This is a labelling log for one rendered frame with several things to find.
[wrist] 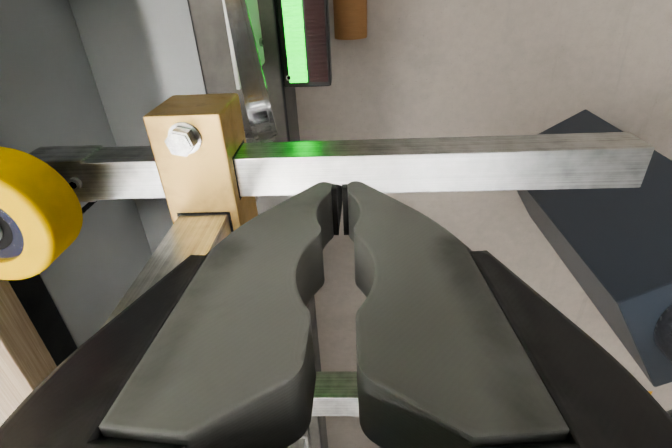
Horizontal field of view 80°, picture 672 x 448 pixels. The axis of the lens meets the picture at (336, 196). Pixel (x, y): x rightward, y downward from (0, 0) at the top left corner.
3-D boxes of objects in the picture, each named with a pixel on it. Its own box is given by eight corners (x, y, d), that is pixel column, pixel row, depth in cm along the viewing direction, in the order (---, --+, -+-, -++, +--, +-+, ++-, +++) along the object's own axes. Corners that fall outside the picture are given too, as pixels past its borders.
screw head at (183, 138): (198, 121, 25) (191, 128, 24) (204, 152, 26) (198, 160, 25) (165, 122, 25) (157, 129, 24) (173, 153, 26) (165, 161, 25)
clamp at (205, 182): (246, 91, 29) (228, 113, 25) (269, 243, 36) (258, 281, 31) (163, 94, 30) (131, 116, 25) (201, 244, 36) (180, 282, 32)
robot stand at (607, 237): (585, 108, 110) (798, 235, 58) (611, 177, 120) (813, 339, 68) (498, 154, 117) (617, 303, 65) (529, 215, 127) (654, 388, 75)
